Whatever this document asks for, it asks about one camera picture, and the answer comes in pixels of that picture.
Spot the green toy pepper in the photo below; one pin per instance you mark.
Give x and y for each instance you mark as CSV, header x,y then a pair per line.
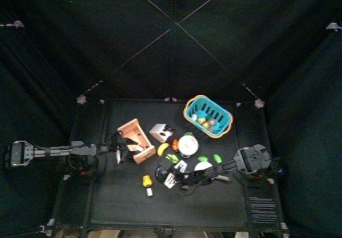
x,y
218,158

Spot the orange toy carrot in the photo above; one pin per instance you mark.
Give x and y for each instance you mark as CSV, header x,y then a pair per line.
x,y
176,144

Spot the brown toy food piece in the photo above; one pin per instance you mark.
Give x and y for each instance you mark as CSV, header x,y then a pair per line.
x,y
213,123

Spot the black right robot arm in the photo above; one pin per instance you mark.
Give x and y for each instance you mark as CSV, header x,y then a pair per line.
x,y
250,159

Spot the white round plate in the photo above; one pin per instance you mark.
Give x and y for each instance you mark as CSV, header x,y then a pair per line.
x,y
189,145

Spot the yellow toy banana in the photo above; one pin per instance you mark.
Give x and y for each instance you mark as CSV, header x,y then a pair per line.
x,y
164,149

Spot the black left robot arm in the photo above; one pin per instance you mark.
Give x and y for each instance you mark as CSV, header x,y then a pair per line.
x,y
54,151

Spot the white label sticker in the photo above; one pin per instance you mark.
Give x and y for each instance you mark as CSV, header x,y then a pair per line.
x,y
262,210

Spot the metal frame clamp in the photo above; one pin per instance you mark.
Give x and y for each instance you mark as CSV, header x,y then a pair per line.
x,y
333,26
15,24

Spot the metal frame corner bracket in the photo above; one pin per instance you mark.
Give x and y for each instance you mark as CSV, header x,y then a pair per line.
x,y
260,103
81,99

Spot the white toy egg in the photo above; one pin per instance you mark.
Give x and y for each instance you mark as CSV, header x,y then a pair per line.
x,y
194,117

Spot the wooden rack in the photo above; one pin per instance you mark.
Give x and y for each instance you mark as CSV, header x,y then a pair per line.
x,y
137,140

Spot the white cube box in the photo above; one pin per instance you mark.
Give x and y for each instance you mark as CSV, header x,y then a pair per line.
x,y
160,132

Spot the green toy vegetable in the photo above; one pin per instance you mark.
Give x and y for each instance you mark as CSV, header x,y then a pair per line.
x,y
173,158

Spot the black round bowl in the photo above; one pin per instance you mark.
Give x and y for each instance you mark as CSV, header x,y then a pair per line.
x,y
161,173

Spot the small white toy piece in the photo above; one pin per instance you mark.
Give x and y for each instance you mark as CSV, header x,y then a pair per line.
x,y
150,192

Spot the yellow toy food piece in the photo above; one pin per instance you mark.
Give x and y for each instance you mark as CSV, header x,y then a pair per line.
x,y
202,120

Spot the white toy rice ball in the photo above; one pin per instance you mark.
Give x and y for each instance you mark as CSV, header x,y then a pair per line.
x,y
204,165

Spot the yellow toy corn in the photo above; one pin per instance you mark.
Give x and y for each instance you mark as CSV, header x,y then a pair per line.
x,y
148,180

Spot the teal basket with orange rim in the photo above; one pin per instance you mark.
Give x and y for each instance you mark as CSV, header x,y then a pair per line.
x,y
209,116

